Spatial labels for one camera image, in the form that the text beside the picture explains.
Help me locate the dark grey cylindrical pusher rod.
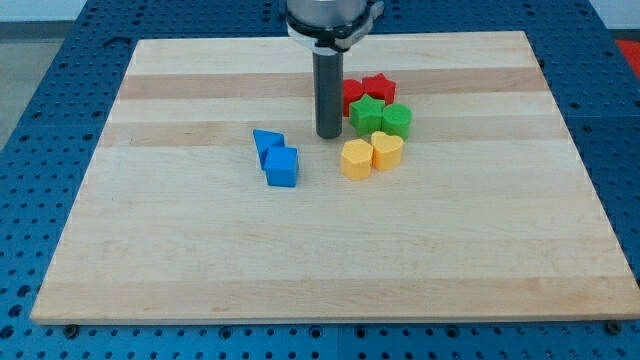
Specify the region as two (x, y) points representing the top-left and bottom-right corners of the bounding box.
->
(313, 53), (343, 139)

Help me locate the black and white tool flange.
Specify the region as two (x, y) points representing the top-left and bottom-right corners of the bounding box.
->
(285, 0), (385, 55)

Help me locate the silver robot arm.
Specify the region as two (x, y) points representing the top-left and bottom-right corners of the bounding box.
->
(285, 0), (384, 139)

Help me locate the red circle block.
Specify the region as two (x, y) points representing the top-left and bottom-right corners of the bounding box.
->
(342, 79), (364, 117)

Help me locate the red star block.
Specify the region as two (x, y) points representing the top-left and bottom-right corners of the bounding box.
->
(362, 73), (396, 105)

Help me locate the green star block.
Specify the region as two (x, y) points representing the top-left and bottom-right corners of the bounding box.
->
(349, 94), (386, 136)

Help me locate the green circle block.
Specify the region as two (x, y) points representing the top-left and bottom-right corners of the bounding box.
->
(381, 103), (412, 140)

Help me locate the yellow pentagon block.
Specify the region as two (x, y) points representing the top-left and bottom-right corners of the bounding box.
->
(340, 139), (373, 180)

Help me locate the blue triangle block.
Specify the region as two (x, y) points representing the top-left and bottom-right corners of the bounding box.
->
(252, 129), (285, 169)

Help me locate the yellow heart block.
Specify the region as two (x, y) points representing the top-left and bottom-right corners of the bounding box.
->
(371, 131), (404, 170)

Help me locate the blue cube block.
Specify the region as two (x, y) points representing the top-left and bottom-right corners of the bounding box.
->
(264, 146), (298, 188)

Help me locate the wooden board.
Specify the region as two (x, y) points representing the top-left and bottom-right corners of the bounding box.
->
(31, 31), (639, 325)

